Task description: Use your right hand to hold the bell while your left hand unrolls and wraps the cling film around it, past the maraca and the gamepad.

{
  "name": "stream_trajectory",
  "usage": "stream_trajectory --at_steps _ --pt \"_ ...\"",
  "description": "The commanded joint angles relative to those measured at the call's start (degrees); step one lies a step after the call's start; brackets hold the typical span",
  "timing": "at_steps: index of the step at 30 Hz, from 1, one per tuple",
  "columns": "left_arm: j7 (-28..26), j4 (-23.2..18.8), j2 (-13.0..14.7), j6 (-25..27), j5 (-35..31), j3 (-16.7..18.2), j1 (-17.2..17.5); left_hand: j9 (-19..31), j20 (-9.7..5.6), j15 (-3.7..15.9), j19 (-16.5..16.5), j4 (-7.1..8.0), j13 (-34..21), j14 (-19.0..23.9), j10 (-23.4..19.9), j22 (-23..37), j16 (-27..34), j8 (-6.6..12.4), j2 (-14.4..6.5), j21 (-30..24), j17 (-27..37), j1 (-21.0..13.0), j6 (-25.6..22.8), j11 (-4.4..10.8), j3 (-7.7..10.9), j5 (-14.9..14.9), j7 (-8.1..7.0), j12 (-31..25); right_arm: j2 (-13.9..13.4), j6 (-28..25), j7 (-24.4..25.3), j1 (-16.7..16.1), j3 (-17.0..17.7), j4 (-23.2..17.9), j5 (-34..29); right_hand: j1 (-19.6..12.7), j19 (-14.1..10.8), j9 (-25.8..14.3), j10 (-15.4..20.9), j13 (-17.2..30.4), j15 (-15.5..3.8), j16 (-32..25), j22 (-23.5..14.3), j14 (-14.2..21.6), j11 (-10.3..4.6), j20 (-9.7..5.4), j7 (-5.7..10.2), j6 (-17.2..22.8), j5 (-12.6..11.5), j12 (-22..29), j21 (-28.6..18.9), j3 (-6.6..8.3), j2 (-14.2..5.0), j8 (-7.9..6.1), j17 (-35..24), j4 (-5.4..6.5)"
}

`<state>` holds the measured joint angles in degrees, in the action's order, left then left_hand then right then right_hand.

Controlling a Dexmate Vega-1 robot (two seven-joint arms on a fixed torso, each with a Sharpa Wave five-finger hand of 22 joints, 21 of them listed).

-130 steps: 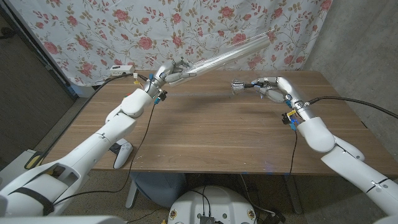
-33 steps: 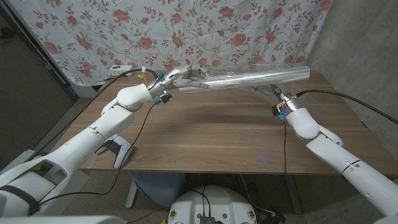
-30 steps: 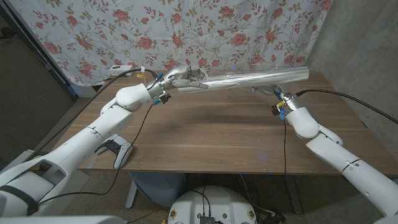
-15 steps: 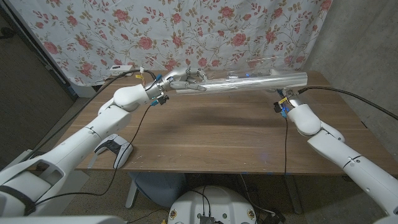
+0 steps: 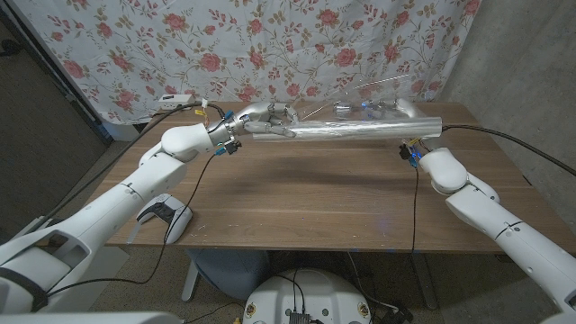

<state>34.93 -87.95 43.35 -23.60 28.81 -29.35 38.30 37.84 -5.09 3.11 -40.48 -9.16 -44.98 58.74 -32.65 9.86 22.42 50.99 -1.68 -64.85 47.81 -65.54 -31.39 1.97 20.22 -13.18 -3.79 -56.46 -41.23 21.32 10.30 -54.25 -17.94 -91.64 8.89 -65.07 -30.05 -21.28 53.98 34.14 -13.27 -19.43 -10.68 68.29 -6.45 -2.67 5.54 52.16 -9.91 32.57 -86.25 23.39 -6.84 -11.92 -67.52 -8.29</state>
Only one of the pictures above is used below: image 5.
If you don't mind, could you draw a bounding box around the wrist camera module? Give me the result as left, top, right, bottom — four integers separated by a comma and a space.
214, 139, 243, 157
399, 142, 425, 169

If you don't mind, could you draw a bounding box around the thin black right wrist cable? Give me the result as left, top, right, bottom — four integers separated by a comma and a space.
409, 165, 419, 254

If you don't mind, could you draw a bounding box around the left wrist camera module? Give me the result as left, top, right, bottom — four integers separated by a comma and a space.
214, 139, 243, 157

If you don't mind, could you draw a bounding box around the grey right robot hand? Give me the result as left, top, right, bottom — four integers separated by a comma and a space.
359, 97, 429, 122

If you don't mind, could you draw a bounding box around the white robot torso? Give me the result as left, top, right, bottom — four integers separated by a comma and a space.
242, 268, 374, 324

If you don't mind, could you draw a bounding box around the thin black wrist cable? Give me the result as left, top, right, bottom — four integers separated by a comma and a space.
409, 165, 419, 254
47, 151, 218, 298

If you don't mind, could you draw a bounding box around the floral rose backdrop cloth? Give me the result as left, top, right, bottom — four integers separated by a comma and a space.
11, 0, 482, 126

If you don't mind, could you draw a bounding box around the grey table leg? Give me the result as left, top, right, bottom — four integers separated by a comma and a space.
409, 251, 440, 311

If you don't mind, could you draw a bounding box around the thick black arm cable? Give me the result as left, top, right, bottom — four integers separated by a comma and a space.
442, 124, 576, 177
24, 102, 226, 233

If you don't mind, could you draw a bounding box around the clear cling film roll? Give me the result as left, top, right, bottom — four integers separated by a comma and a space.
250, 74, 445, 144

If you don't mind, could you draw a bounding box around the white and black gamepad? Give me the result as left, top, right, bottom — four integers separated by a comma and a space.
135, 193, 194, 246

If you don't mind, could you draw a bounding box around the white power strip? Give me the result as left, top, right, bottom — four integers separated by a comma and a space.
157, 94, 195, 112

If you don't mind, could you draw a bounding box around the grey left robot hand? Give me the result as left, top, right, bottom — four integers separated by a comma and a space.
209, 101, 300, 148

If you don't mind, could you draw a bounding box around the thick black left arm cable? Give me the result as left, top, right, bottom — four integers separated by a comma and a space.
24, 102, 226, 233

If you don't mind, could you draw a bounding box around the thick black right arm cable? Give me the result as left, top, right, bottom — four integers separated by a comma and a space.
442, 124, 576, 177

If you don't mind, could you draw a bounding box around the silver bell with black handle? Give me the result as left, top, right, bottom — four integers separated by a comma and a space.
332, 101, 364, 119

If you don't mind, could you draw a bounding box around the thin black left wrist cable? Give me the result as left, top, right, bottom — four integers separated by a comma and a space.
47, 151, 218, 298

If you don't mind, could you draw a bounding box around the black door frame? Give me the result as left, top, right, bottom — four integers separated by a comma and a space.
0, 4, 113, 145

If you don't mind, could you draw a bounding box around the grey flat strip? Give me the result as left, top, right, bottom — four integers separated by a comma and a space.
126, 220, 146, 245

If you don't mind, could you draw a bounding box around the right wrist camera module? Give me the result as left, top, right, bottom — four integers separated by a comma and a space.
399, 142, 425, 169

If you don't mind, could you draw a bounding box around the black power adapter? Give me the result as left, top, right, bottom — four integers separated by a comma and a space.
381, 305, 414, 324

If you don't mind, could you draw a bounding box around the grey stool with white leg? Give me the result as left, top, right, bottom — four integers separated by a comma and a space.
181, 248, 271, 302

